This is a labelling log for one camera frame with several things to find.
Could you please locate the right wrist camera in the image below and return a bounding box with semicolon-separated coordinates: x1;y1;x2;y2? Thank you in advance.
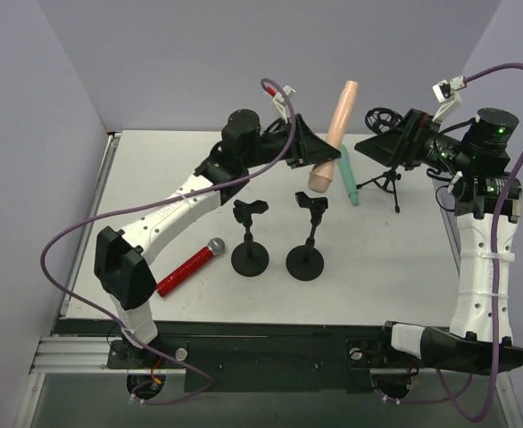
432;75;466;124

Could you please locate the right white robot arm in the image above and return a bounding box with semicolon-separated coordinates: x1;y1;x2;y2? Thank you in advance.
354;108;523;375

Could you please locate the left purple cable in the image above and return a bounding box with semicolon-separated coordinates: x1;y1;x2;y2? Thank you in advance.
40;78;298;407

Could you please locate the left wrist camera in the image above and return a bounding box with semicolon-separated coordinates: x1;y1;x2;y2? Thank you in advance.
262;85;296;121

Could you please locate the aluminium frame rail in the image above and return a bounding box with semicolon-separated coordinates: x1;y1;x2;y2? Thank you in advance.
29;337;110;375

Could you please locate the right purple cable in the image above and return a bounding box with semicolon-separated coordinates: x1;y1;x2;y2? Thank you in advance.
379;62;523;424

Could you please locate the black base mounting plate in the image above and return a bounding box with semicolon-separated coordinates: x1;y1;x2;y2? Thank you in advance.
54;318;432;396

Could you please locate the black mic stand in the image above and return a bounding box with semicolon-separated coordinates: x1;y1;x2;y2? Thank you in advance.
231;200;270;277
286;192;328;282

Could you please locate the pink microphone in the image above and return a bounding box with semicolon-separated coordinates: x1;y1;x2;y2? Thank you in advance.
308;80;359;193

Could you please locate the purple cable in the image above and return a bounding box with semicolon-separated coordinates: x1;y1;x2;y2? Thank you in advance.
379;62;523;424
40;78;298;407

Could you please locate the teal microphone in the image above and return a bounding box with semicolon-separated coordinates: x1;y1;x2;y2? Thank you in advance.
337;144;360;206

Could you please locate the red glitter microphone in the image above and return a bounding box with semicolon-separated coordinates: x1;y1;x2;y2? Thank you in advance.
155;237;225;298

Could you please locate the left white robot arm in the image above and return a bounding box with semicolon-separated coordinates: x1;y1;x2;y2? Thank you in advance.
94;109;345;349

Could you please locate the tripod shock mount stand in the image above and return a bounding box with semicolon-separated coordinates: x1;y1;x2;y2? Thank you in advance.
355;107;403;214

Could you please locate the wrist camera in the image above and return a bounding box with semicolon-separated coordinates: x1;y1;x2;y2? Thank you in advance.
432;75;466;124
262;85;296;121

